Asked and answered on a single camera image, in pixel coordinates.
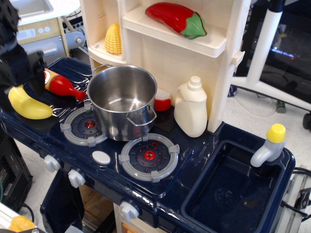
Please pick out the yellow toy corn cob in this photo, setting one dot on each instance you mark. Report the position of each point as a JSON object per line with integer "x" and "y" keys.
{"x": 113, "y": 39}

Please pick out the grey toy burner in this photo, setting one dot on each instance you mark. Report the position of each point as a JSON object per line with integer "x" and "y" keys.
{"x": 80, "y": 127}
{"x": 150, "y": 158}

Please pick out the grey oval button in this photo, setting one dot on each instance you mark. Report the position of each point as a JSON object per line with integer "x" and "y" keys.
{"x": 101, "y": 157}

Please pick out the right grey toy burner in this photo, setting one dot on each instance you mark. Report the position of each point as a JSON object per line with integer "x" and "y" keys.
{"x": 150, "y": 158}

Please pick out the black caster wheel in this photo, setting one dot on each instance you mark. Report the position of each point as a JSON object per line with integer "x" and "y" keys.
{"x": 307, "y": 121}

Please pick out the right white stove knob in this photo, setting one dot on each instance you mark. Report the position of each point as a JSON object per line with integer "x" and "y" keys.
{"x": 128, "y": 211}

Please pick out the red white toy cheese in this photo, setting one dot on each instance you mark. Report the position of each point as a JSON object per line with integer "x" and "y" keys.
{"x": 162, "y": 100}

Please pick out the cream toy kitchen shelf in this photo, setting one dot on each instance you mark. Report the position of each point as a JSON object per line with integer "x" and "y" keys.
{"x": 169, "y": 57}

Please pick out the cream toy detergent jug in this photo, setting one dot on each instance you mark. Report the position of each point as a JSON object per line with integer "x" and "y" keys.
{"x": 190, "y": 111}

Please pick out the grey yellow toy faucet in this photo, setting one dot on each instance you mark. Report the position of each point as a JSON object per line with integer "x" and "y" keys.
{"x": 272, "y": 147}

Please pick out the left white stove knob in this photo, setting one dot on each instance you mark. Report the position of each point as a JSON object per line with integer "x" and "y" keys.
{"x": 51, "y": 164}

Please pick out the grey toy dishwasher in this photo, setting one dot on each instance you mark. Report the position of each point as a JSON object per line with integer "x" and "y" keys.
{"x": 36, "y": 33}

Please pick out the white pipe stand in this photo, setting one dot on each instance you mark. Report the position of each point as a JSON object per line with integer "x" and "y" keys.
{"x": 252, "y": 81}

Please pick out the stainless steel pot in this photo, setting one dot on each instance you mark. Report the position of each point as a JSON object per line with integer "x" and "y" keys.
{"x": 123, "y": 100}

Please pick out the red toy chili pepper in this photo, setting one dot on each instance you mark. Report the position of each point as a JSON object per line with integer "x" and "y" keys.
{"x": 182, "y": 20}

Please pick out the black computer case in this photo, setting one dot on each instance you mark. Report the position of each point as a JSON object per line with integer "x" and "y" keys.
{"x": 15, "y": 178}

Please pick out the yellow toy banana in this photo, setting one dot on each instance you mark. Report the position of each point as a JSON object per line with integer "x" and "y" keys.
{"x": 29, "y": 105}

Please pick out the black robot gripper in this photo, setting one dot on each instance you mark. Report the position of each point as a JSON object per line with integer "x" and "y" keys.
{"x": 16, "y": 67}

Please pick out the middle white stove knob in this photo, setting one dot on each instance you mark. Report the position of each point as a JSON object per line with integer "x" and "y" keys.
{"x": 76, "y": 179}

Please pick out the white stove knob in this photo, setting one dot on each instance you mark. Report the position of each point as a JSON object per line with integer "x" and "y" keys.
{"x": 51, "y": 164}
{"x": 128, "y": 211}
{"x": 76, "y": 179}

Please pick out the red toy ketchup bottle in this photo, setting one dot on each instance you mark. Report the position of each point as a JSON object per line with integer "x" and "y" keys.
{"x": 61, "y": 86}

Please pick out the left grey toy burner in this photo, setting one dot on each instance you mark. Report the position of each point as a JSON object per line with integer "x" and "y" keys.
{"x": 80, "y": 127}

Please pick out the green can on floor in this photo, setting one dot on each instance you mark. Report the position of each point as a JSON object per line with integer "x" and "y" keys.
{"x": 280, "y": 107}

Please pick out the dark blue toy kitchen counter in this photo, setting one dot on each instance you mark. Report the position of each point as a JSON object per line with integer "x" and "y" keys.
{"x": 116, "y": 143}

